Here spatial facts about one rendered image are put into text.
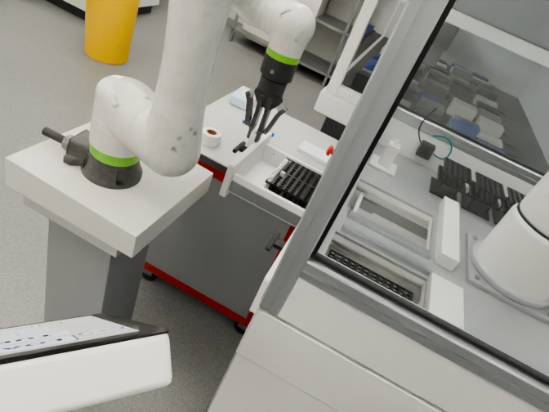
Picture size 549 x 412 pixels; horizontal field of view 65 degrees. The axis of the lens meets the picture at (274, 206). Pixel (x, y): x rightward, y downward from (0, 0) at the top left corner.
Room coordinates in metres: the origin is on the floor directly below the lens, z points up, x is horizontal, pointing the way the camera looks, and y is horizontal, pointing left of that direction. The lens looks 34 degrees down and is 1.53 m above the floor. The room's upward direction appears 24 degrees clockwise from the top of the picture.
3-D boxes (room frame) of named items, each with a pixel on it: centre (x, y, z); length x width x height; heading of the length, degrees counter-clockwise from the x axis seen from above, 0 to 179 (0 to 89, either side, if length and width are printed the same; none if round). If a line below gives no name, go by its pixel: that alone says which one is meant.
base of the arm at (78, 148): (0.87, 0.47, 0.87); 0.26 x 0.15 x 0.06; 88
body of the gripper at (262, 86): (1.16, 0.14, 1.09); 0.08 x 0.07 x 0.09; 82
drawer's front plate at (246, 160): (1.12, 0.13, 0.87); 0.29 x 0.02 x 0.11; 172
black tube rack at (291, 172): (1.10, -0.07, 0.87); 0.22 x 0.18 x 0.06; 82
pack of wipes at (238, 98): (1.77, 0.31, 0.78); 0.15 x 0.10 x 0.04; 177
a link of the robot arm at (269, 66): (1.16, 0.14, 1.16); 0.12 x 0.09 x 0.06; 172
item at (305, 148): (1.58, -0.06, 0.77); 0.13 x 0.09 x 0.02; 82
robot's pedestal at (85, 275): (0.87, 0.42, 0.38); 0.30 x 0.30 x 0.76; 82
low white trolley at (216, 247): (1.54, 0.13, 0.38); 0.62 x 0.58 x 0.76; 172
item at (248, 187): (1.09, -0.08, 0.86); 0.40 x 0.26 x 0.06; 82
